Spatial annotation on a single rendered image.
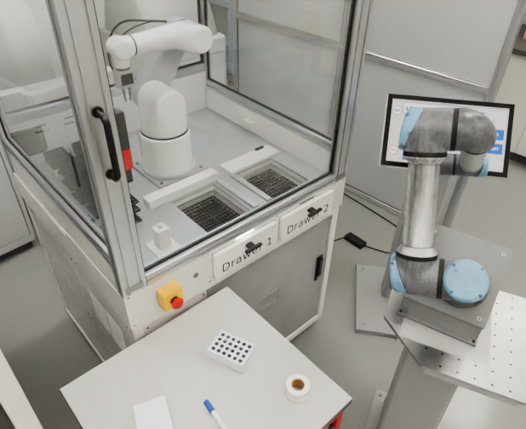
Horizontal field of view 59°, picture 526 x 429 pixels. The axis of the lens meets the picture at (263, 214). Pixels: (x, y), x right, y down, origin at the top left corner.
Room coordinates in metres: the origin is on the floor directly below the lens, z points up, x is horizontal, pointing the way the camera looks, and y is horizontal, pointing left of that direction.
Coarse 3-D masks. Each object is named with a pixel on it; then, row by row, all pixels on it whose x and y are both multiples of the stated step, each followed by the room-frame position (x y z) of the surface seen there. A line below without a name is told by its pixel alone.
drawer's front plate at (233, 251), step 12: (264, 228) 1.28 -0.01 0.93; (276, 228) 1.32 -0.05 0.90; (240, 240) 1.22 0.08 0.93; (252, 240) 1.24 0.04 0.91; (264, 240) 1.28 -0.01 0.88; (276, 240) 1.32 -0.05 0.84; (216, 252) 1.15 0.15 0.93; (228, 252) 1.17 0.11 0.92; (240, 252) 1.20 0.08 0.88; (216, 264) 1.13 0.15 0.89; (240, 264) 1.20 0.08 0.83; (216, 276) 1.13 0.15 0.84
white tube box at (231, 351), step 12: (216, 336) 0.90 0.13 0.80; (228, 336) 0.91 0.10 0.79; (216, 348) 0.86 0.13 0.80; (228, 348) 0.87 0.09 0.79; (240, 348) 0.87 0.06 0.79; (252, 348) 0.86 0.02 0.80; (216, 360) 0.84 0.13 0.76; (228, 360) 0.82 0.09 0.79; (240, 360) 0.83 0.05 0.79; (240, 372) 0.80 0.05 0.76
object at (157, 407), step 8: (152, 400) 0.68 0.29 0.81; (160, 400) 0.68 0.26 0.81; (136, 408) 0.65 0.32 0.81; (144, 408) 0.65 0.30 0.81; (152, 408) 0.65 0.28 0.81; (160, 408) 0.65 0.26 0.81; (136, 416) 0.63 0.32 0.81; (144, 416) 0.63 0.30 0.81; (152, 416) 0.63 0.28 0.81; (160, 416) 0.63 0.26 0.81; (168, 416) 0.63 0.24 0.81; (136, 424) 0.61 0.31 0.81; (144, 424) 0.61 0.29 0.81; (152, 424) 0.61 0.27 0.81; (160, 424) 0.61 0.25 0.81; (168, 424) 0.61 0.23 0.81
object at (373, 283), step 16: (448, 176) 1.76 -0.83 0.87; (400, 224) 1.82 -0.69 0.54; (400, 240) 1.78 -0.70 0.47; (368, 272) 1.98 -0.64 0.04; (384, 272) 1.98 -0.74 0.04; (368, 288) 1.85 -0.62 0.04; (384, 288) 1.80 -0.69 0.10; (368, 304) 1.73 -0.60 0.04; (384, 304) 1.73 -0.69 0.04; (368, 320) 1.62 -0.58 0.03; (384, 320) 1.62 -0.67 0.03; (384, 336) 1.54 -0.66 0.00
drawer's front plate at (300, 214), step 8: (328, 192) 1.52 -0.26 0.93; (312, 200) 1.47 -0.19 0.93; (320, 200) 1.48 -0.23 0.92; (328, 200) 1.52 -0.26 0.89; (296, 208) 1.41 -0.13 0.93; (304, 208) 1.42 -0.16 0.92; (328, 208) 1.52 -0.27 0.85; (288, 216) 1.36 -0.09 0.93; (296, 216) 1.39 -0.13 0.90; (304, 216) 1.42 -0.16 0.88; (320, 216) 1.49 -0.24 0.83; (280, 224) 1.35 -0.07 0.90; (288, 224) 1.36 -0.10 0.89; (304, 224) 1.43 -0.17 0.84; (280, 232) 1.35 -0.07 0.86
